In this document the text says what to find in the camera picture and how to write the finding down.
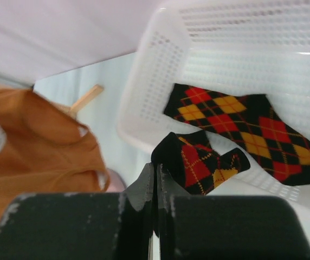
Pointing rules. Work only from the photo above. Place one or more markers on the white plastic basket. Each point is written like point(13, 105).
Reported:
point(232, 47)

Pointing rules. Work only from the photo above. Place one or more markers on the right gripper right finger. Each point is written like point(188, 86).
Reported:
point(225, 227)

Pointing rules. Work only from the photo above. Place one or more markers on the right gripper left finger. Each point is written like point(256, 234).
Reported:
point(78, 225)

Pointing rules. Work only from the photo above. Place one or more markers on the wooden drying rack frame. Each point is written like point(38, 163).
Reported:
point(86, 99)

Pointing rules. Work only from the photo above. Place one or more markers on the argyle sock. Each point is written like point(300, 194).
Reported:
point(251, 122)
point(194, 164)

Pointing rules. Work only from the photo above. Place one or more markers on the mauve cloth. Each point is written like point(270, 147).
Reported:
point(116, 183)

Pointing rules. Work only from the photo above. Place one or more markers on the orange brown garment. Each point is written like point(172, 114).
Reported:
point(45, 150)

